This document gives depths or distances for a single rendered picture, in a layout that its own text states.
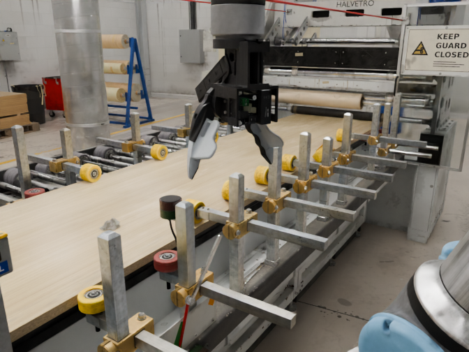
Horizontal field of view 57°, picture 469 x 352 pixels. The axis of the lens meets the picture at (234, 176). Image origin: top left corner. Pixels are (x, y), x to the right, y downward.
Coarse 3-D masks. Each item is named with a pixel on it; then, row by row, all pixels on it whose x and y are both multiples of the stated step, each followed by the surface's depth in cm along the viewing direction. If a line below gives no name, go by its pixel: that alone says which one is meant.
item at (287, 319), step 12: (168, 276) 126; (204, 288) 119; (216, 288) 118; (216, 300) 118; (228, 300) 115; (240, 300) 113; (252, 300) 113; (252, 312) 112; (264, 312) 109; (276, 312) 108; (288, 312) 108; (276, 324) 108; (288, 324) 106
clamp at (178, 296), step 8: (208, 272) 124; (208, 280) 123; (176, 288) 117; (184, 288) 116; (192, 288) 117; (176, 296) 116; (184, 296) 115; (200, 296) 121; (176, 304) 117; (184, 304) 115
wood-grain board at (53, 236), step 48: (240, 144) 264; (288, 144) 264; (336, 144) 264; (48, 192) 181; (96, 192) 181; (144, 192) 181; (192, 192) 181; (48, 240) 138; (96, 240) 138; (144, 240) 138; (48, 288) 111
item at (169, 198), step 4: (164, 196) 115; (168, 196) 115; (172, 196) 115; (176, 196) 115; (164, 200) 112; (168, 200) 112; (172, 200) 112; (176, 200) 112; (168, 220) 116; (172, 220) 113; (172, 228) 117; (172, 232) 116; (176, 240) 116
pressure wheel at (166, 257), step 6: (162, 252) 129; (168, 252) 129; (174, 252) 129; (156, 258) 125; (162, 258) 125; (168, 258) 126; (174, 258) 125; (156, 264) 124; (162, 264) 123; (168, 264) 123; (174, 264) 124; (162, 270) 124; (168, 270) 124; (174, 270) 125; (168, 282) 129; (168, 288) 129
